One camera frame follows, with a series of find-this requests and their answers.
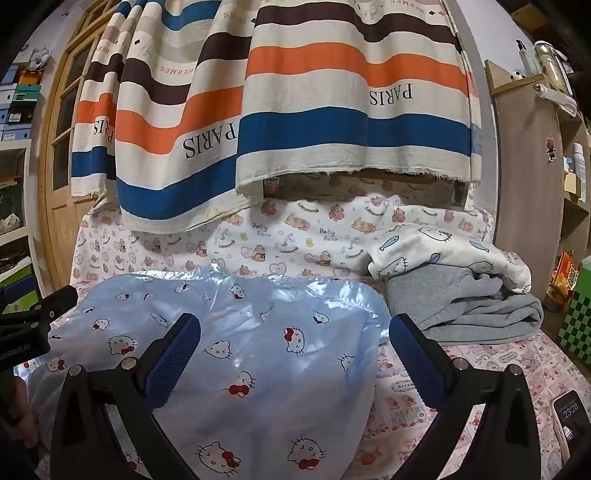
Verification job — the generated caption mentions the wooden cabinet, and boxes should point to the wooden cabinet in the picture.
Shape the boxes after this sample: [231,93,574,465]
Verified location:
[482,60,591,315]

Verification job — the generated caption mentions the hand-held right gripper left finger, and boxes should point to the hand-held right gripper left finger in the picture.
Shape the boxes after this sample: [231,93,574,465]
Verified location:
[48,313,204,480]

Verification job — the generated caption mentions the white cat-print garment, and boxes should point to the white cat-print garment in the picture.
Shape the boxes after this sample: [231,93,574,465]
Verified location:
[367,226,534,296]

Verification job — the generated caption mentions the black smartphone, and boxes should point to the black smartphone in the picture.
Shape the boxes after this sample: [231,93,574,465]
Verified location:
[551,390,591,455]

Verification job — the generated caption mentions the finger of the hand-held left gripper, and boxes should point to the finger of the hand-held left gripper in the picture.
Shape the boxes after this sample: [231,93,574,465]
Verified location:
[0,285,79,325]

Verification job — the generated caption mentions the bear-print white blanket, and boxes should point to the bear-print white blanket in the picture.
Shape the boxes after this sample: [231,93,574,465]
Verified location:
[76,189,495,282]

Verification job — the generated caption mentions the stack of storage boxes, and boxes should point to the stack of storage boxes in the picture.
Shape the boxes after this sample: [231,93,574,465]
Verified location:
[0,65,43,144]

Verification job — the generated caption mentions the green checkered box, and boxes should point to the green checkered box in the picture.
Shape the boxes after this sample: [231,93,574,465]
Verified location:
[556,258,591,365]

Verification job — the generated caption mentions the white shelving unit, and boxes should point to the white shelving unit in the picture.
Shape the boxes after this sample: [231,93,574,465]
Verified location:
[0,46,47,296]

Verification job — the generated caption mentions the clear plastic bottle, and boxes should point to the clear plastic bottle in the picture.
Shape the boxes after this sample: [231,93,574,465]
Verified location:
[533,41,571,93]

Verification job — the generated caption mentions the orange snack packet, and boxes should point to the orange snack packet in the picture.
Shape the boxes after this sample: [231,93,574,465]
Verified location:
[549,251,580,301]

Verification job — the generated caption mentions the white clamp device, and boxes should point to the white clamp device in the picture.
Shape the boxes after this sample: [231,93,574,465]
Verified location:
[533,83,580,118]

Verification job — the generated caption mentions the pump bottle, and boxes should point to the pump bottle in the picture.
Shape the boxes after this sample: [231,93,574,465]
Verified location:
[516,39,539,77]

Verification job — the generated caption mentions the wooden door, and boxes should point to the wooden door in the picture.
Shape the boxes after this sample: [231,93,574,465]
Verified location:
[39,0,123,287]

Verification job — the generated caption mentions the light blue cat-print pants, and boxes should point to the light blue cat-print pants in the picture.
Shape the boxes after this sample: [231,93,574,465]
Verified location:
[28,272,393,480]

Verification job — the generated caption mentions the striped hanging curtain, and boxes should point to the striped hanging curtain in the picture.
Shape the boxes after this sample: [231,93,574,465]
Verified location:
[69,0,483,234]

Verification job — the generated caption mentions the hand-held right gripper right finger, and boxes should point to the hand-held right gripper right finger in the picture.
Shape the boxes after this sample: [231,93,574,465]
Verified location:
[389,313,541,480]

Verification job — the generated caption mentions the grey folded garment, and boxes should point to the grey folded garment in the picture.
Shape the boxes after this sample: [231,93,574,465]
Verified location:
[385,265,544,343]

